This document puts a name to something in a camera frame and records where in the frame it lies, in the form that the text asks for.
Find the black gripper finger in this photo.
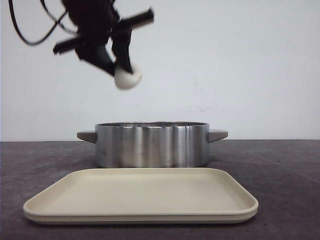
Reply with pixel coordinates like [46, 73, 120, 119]
[111, 28, 133, 74]
[79, 44, 116, 77]

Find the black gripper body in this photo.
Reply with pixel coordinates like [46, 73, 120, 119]
[53, 0, 154, 55]

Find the stainless steel steamer pot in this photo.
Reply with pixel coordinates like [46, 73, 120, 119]
[77, 121, 228, 168]

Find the cream rectangular tray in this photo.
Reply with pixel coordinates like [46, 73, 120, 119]
[23, 167, 259, 225]

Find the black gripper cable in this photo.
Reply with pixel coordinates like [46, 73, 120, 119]
[8, 0, 81, 47]

